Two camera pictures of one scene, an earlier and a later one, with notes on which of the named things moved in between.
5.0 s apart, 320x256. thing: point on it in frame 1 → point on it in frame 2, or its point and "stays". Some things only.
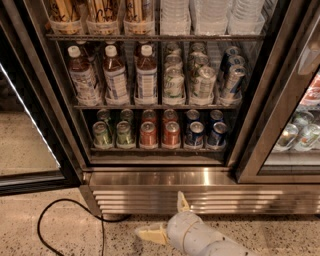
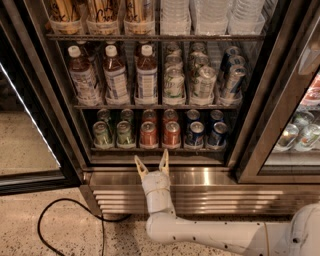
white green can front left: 174,84 stays
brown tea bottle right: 146,80 stays
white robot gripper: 179,227 → 156,183
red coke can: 148,134 stays
